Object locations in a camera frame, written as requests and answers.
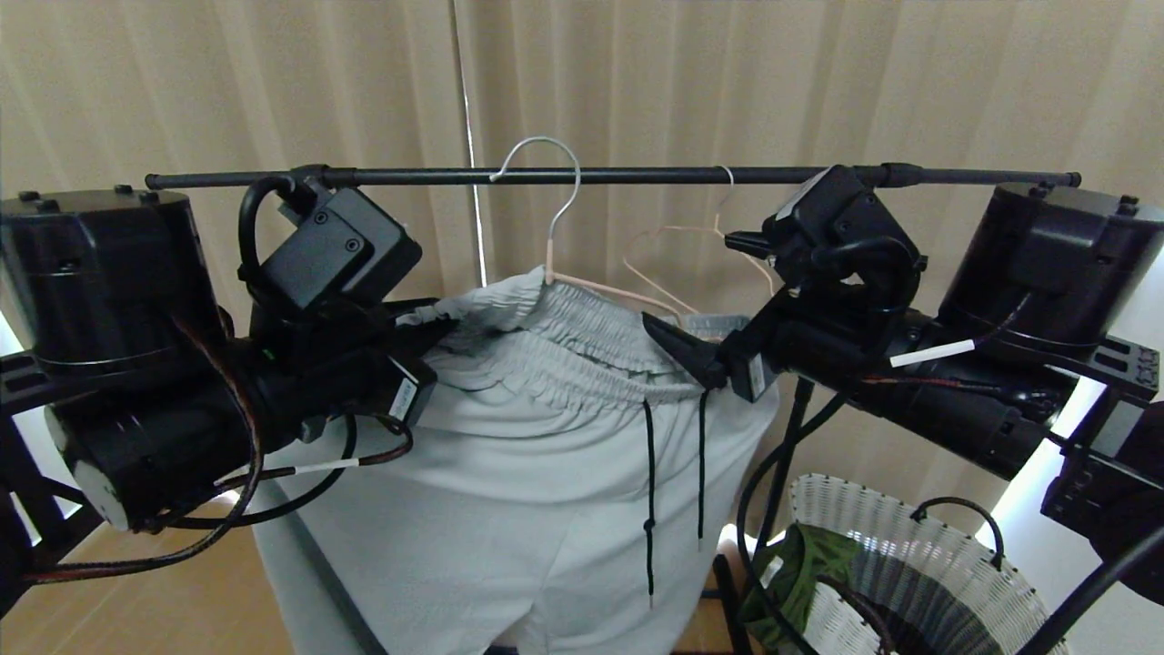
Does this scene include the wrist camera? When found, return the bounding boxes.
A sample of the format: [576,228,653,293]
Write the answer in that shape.
[238,173,424,365]
[725,166,928,333]

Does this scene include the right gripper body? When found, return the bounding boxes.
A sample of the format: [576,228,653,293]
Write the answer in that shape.
[725,309,1079,480]

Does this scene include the white laundry basket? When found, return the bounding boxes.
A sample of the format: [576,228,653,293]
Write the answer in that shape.
[784,473,1070,655]

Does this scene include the black clothes rack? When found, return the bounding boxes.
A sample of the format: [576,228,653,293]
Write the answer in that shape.
[145,164,1083,655]

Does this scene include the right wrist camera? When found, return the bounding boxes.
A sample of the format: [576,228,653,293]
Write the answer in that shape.
[725,166,928,333]

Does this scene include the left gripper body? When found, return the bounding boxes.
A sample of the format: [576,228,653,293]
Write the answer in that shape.
[45,350,437,533]

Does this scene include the green garment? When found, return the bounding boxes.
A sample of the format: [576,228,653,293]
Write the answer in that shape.
[741,523,862,649]

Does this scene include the pink clothes hanger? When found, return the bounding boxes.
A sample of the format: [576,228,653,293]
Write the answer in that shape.
[623,166,778,317]
[489,136,692,330]

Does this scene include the pale grey shorts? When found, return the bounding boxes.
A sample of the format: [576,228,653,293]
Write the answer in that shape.
[250,267,783,655]

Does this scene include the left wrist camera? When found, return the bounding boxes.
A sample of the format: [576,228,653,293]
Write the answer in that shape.
[238,173,424,365]

